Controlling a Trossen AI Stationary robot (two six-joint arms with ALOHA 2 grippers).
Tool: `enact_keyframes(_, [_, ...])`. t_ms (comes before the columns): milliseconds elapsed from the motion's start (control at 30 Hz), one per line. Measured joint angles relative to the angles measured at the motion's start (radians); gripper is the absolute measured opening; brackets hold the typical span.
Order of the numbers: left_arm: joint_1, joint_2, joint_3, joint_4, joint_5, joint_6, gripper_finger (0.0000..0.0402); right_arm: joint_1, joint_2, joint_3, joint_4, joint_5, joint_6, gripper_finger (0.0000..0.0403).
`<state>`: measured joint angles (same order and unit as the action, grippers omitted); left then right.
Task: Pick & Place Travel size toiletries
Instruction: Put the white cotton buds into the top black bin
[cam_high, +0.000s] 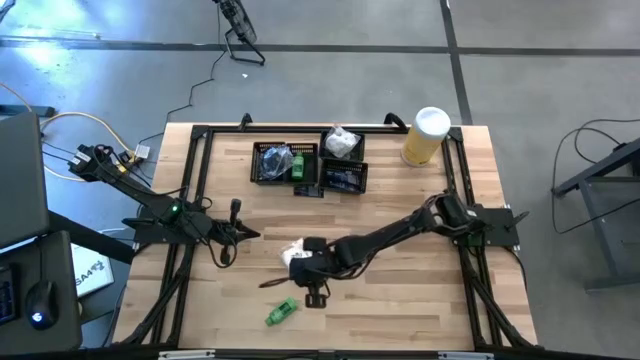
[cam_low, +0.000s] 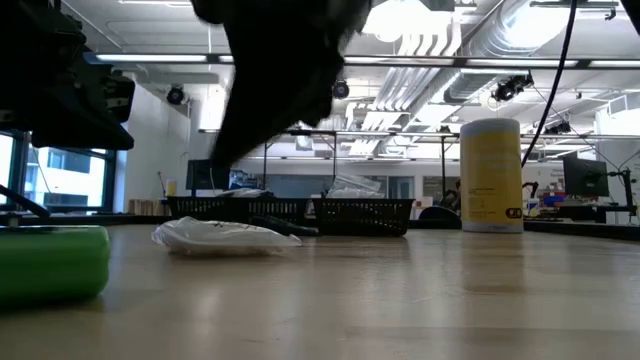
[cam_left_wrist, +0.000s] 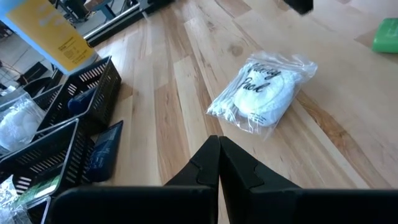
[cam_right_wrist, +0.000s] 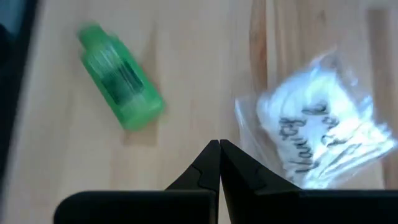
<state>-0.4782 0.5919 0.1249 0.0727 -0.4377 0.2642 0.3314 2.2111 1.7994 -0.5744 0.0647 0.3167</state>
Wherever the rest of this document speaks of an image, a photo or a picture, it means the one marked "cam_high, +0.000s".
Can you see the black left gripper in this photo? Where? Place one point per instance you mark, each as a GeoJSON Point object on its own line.
{"type": "Point", "coordinates": [230, 232]}

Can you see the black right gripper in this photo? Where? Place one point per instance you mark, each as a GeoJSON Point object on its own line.
{"type": "Point", "coordinates": [312, 270]}

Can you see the green plastic travel bottle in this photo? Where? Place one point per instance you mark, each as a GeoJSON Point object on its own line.
{"type": "Point", "coordinates": [298, 167]}
{"type": "Point", "coordinates": [281, 311]}

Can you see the clear bag of cotton swabs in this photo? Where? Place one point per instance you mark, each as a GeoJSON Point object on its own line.
{"type": "Point", "coordinates": [340, 142]}
{"type": "Point", "coordinates": [292, 252]}

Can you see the clear bag with dark item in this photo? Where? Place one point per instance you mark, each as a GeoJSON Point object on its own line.
{"type": "Point", "coordinates": [275, 162]}

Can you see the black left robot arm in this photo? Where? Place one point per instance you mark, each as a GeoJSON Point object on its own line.
{"type": "Point", "coordinates": [135, 190]}

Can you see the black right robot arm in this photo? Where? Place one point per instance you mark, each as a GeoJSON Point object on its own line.
{"type": "Point", "coordinates": [390, 232]}

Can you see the black slotted plastic basket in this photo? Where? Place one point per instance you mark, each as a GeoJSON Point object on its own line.
{"type": "Point", "coordinates": [311, 172]}
{"type": "Point", "coordinates": [362, 147]}
{"type": "Point", "coordinates": [255, 172]}
{"type": "Point", "coordinates": [365, 180]}

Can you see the white power adapter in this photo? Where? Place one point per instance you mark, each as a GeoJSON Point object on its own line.
{"type": "Point", "coordinates": [142, 151]}

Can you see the yellow power strip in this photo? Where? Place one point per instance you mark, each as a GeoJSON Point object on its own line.
{"type": "Point", "coordinates": [125, 162]}

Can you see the black diagonal strut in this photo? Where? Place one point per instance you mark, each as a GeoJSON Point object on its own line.
{"type": "Point", "coordinates": [90, 237]}

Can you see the white printed paper sheet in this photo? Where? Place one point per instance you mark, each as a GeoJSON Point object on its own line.
{"type": "Point", "coordinates": [92, 272]}

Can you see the yellow white wipes canister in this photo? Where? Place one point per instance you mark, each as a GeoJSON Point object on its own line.
{"type": "Point", "coordinates": [425, 145]}

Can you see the dark grey desk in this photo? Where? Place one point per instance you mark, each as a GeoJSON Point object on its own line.
{"type": "Point", "coordinates": [60, 310]}

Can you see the black floor fan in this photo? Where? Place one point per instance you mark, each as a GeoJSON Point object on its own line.
{"type": "Point", "coordinates": [242, 27]}

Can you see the black computer mouse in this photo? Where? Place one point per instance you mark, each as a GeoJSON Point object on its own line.
{"type": "Point", "coordinates": [41, 305]}

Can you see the grey laptop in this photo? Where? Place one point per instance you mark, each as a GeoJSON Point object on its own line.
{"type": "Point", "coordinates": [22, 180]}

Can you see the black keyboard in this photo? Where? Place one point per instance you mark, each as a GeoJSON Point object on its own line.
{"type": "Point", "coordinates": [7, 295]}

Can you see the black desk foot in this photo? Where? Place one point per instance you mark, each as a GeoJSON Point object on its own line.
{"type": "Point", "coordinates": [30, 110]}

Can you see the grey metal leg desk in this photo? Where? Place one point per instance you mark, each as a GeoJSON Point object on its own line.
{"type": "Point", "coordinates": [595, 225]}

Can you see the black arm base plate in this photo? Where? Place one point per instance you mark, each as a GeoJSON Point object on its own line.
{"type": "Point", "coordinates": [500, 227]}
{"type": "Point", "coordinates": [150, 234]}

